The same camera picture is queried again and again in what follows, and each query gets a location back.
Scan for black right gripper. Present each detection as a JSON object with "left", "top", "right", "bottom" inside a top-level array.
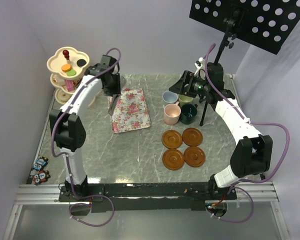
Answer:
[{"left": 168, "top": 70, "right": 212, "bottom": 98}]

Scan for metal serving tongs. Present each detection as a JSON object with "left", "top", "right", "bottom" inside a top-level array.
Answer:
[{"left": 108, "top": 94, "right": 120, "bottom": 116}]

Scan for black toy cookie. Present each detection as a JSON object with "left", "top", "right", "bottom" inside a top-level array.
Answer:
[{"left": 76, "top": 59, "right": 87, "bottom": 68}]

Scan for green toy macaron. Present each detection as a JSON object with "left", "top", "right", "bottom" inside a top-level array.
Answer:
[{"left": 66, "top": 68, "right": 77, "bottom": 77}]

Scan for pink toy popsicle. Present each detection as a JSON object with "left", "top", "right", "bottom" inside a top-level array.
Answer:
[{"left": 64, "top": 79, "right": 76, "bottom": 92}]

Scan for orange toy macaron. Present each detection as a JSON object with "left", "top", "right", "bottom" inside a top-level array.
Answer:
[{"left": 61, "top": 63, "right": 72, "bottom": 73}]

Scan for white toy donut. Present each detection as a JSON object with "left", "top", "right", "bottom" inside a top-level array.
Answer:
[{"left": 58, "top": 92, "right": 70, "bottom": 102}]

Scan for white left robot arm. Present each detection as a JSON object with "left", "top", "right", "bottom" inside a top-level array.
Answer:
[{"left": 49, "top": 54, "right": 121, "bottom": 201}]

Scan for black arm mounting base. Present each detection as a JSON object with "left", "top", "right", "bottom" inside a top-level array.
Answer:
[{"left": 58, "top": 181, "right": 237, "bottom": 213}]

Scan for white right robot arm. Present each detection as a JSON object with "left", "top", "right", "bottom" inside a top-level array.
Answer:
[{"left": 169, "top": 58, "right": 273, "bottom": 200}]

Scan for light green mug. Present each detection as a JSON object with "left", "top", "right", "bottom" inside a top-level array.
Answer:
[{"left": 178, "top": 94, "right": 194, "bottom": 108}]

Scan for light blue mug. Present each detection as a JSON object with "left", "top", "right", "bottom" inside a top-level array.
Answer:
[{"left": 162, "top": 90, "right": 179, "bottom": 108}]

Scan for dark green mug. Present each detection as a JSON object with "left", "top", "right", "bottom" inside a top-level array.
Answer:
[{"left": 179, "top": 103, "right": 198, "bottom": 125}]

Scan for pink mug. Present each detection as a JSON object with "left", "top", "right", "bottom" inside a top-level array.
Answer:
[{"left": 163, "top": 101, "right": 181, "bottom": 125}]

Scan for floral serving tray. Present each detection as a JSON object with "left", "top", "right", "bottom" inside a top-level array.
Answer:
[{"left": 110, "top": 87, "right": 151, "bottom": 134}]

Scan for cream three-tier dessert stand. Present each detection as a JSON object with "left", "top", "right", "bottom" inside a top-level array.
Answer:
[{"left": 46, "top": 46, "right": 90, "bottom": 105}]

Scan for brown wooden coaster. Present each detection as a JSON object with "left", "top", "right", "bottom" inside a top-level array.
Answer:
[
  {"left": 162, "top": 149, "right": 185, "bottom": 171},
  {"left": 161, "top": 130, "right": 183, "bottom": 149},
  {"left": 182, "top": 127, "right": 203, "bottom": 147},
  {"left": 183, "top": 146, "right": 206, "bottom": 168}
]

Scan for black perforated calibration board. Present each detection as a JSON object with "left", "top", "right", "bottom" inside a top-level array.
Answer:
[{"left": 189, "top": 0, "right": 300, "bottom": 55}]

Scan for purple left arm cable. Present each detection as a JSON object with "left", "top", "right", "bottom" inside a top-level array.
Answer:
[{"left": 50, "top": 47, "right": 122, "bottom": 228}]

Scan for aluminium frame rail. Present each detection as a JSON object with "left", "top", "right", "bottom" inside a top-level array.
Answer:
[{"left": 3, "top": 184, "right": 68, "bottom": 240}]

